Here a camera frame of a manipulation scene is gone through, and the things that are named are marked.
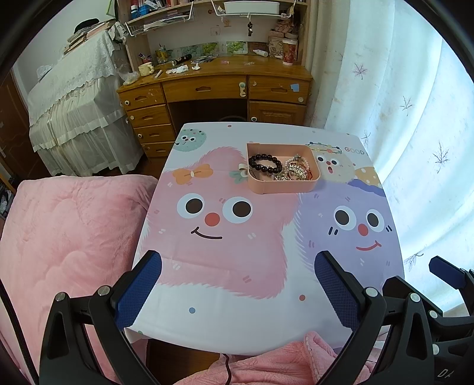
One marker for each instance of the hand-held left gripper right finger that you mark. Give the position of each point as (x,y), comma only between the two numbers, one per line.
(337,288)

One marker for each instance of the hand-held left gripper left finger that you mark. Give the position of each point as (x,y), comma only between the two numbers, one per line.
(140,285)

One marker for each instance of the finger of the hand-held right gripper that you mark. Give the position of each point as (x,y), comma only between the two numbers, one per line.
(450,272)
(451,322)

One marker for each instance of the pink plastic tray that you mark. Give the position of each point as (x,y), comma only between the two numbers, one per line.
(266,187)

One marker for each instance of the gold rhinestone jewelry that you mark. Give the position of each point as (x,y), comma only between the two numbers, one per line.
(292,173)

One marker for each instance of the white pearl bead strand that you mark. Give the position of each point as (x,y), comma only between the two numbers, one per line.
(298,160)

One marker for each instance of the pink quilted blanket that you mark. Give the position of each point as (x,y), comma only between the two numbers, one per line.
(66,240)

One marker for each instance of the cartoon printed tablecloth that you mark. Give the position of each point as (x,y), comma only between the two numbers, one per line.
(240,259)

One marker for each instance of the pink fleece cloth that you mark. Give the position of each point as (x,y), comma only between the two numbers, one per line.
(266,364)

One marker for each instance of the piano under white lace cover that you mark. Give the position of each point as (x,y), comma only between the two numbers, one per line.
(74,111)

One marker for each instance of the wooden door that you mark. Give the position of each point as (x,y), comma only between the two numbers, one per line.
(14,126)

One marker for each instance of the clear plastic bag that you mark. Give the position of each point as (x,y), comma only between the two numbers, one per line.
(130,77)

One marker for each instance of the wooden desk with drawers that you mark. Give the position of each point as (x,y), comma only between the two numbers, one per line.
(214,89)

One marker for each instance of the yellow mug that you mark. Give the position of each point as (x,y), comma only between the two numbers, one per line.
(146,69)

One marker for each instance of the crumpled white tissue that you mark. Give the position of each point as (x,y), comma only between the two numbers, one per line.
(177,69)

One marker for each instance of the black cylinder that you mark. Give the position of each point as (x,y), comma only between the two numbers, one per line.
(181,58)

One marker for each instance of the red paper cup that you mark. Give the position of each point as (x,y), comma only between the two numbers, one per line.
(290,52)

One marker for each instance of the white tube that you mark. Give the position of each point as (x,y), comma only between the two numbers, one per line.
(260,52)

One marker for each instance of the cardboard box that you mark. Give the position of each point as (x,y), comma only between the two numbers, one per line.
(274,44)

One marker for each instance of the pile of books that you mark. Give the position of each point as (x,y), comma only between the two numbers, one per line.
(87,35)

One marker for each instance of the wooden desk hutch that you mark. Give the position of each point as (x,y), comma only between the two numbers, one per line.
(218,33)

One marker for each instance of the white hanging basket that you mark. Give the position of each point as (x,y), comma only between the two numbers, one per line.
(251,8)

